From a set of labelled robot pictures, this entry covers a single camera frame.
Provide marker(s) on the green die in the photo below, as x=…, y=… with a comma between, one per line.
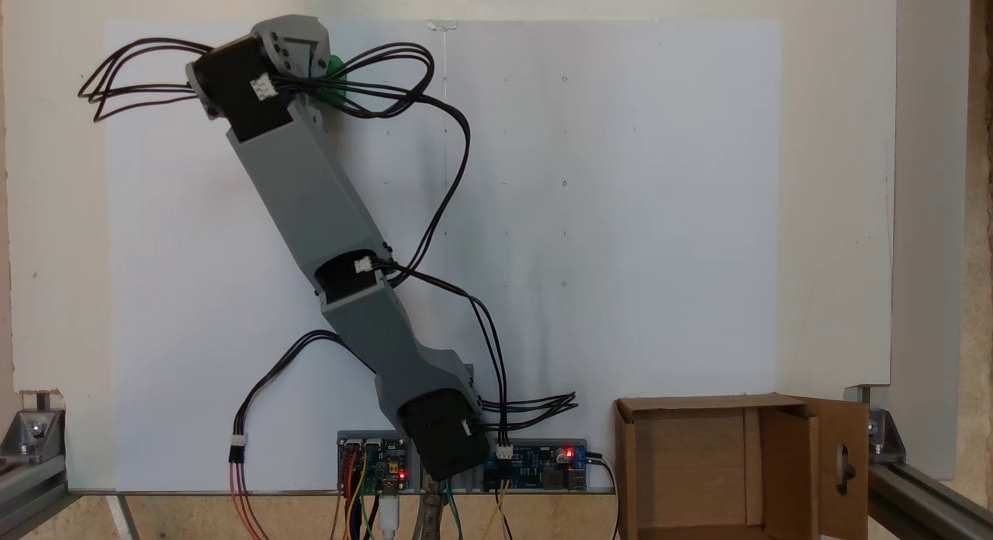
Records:
x=335, y=67

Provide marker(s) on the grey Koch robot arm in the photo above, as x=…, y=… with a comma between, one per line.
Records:
x=310, y=191

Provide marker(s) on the clear tape piece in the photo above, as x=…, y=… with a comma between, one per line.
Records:
x=442, y=25

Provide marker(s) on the white paper sheet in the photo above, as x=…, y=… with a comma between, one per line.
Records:
x=171, y=292
x=659, y=214

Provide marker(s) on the blue circuit board red LED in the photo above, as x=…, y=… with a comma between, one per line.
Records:
x=535, y=466

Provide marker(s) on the metal table clamp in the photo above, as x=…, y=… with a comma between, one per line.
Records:
x=428, y=513

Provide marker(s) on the brown cardboard box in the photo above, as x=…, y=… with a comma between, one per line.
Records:
x=698, y=462

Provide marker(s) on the metal corner bracket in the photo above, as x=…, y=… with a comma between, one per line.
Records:
x=35, y=431
x=884, y=439

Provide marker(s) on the aluminium frame post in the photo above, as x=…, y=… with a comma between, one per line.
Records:
x=923, y=501
x=31, y=486

